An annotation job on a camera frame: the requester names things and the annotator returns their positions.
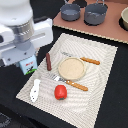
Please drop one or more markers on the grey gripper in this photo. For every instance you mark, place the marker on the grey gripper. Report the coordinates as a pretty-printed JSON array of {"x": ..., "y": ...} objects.
[{"x": 15, "y": 55}]

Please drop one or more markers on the brown sausage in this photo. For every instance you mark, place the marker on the brown sausage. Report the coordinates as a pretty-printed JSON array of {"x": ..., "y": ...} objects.
[{"x": 48, "y": 61}]

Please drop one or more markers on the small white salt shaker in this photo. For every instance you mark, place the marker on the small white salt shaker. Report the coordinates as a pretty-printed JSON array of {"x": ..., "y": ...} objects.
[{"x": 35, "y": 90}]

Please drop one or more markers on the red tomato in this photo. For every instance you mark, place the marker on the red tomato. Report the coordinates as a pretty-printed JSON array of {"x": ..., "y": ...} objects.
[{"x": 60, "y": 92}]

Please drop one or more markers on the light blue milk carton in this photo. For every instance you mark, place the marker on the light blue milk carton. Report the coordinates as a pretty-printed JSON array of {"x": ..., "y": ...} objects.
[{"x": 28, "y": 65}]

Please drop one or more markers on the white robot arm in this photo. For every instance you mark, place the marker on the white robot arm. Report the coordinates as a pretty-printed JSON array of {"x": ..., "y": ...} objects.
[{"x": 21, "y": 35}]

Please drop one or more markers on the round tan plate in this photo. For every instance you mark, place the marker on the round tan plate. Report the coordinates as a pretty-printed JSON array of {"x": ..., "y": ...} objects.
[{"x": 71, "y": 68}]

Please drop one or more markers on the beige woven placemat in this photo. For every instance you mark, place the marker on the beige woven placemat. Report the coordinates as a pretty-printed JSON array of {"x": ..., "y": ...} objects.
[{"x": 80, "y": 108}]

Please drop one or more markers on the small grey pot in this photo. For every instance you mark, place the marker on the small grey pot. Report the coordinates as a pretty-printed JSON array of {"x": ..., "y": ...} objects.
[{"x": 70, "y": 12}]

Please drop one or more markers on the large grey pot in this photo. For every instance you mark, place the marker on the large grey pot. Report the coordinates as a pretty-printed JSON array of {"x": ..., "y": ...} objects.
[{"x": 95, "y": 13}]

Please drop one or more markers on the brown stove board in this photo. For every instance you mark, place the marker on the brown stove board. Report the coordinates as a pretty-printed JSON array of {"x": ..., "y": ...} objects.
[{"x": 109, "y": 29}]

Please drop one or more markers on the beige bowl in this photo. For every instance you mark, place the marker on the beige bowl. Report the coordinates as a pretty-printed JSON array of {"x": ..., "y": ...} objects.
[{"x": 124, "y": 16}]

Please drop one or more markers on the fork with orange handle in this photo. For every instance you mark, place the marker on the fork with orange handle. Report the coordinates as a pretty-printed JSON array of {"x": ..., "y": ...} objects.
[{"x": 69, "y": 82}]

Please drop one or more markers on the knife with orange handle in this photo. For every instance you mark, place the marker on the knife with orange handle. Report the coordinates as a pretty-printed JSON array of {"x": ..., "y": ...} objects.
[{"x": 82, "y": 58}]

